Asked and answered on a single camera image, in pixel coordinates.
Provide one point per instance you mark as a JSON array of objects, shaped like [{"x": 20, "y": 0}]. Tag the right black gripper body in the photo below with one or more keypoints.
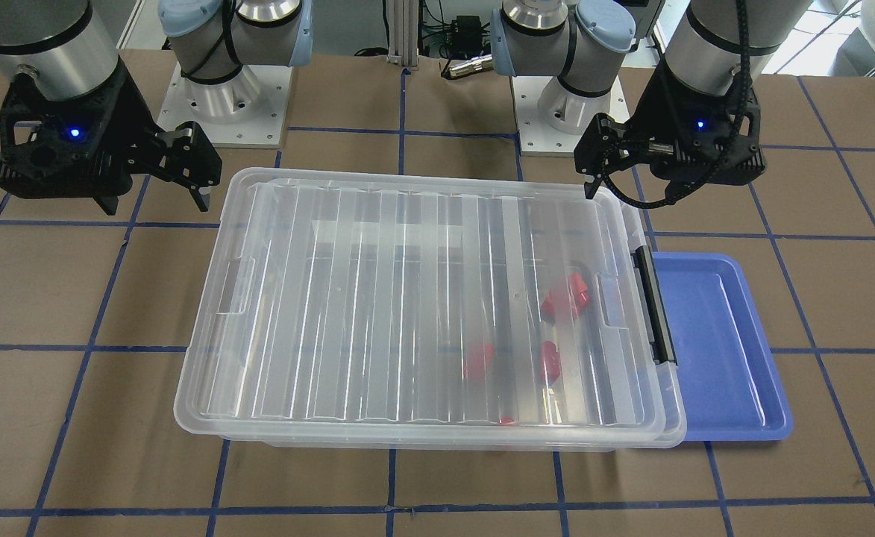
[{"x": 136, "y": 119}]

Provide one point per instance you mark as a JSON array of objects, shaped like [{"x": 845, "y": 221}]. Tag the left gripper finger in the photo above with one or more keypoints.
[{"x": 593, "y": 183}]

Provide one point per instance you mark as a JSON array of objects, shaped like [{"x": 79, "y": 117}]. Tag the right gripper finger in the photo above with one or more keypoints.
[
  {"x": 202, "y": 198},
  {"x": 108, "y": 204}
]

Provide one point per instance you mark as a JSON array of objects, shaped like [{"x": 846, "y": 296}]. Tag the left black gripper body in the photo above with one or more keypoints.
[{"x": 647, "y": 112}]

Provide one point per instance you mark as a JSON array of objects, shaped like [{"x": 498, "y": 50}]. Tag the clear plastic box lid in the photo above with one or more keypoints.
[{"x": 422, "y": 306}]

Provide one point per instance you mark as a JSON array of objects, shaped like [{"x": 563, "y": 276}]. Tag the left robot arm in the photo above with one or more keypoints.
[{"x": 584, "y": 46}]

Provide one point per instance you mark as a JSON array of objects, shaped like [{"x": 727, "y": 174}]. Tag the red block pair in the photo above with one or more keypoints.
[
  {"x": 578, "y": 291},
  {"x": 560, "y": 304}
]

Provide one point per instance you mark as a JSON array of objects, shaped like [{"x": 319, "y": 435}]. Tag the clear plastic storage box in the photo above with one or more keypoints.
[{"x": 482, "y": 440}]

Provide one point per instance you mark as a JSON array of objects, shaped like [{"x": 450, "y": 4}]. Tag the red block under lid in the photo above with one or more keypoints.
[{"x": 477, "y": 363}]

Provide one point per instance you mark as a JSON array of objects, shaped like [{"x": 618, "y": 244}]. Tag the blue plastic tray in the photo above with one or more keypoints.
[{"x": 730, "y": 385}]

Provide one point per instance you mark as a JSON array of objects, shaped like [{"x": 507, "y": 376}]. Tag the black power adapter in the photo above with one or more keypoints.
[{"x": 466, "y": 31}]

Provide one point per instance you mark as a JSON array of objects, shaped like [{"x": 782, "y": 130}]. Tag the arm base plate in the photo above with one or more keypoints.
[
  {"x": 551, "y": 120},
  {"x": 247, "y": 112}
]

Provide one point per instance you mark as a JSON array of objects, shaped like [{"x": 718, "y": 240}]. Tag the black box latch handle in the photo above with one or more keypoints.
[{"x": 659, "y": 330}]

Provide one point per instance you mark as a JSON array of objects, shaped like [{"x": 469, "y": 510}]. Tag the aluminium frame post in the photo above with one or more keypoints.
[{"x": 403, "y": 23}]

